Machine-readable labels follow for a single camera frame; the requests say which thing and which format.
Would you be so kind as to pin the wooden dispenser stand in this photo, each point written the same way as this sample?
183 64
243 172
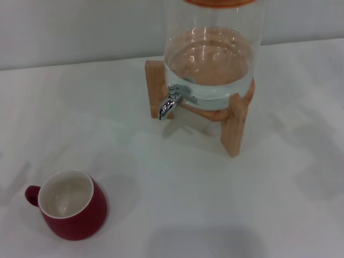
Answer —
233 129

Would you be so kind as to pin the red ceramic cup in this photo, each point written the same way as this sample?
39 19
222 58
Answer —
80 223

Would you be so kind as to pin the glass water dispenser jar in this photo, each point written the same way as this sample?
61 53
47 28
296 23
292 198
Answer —
212 88

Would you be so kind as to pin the chrome faucet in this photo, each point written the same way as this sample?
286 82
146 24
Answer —
168 103

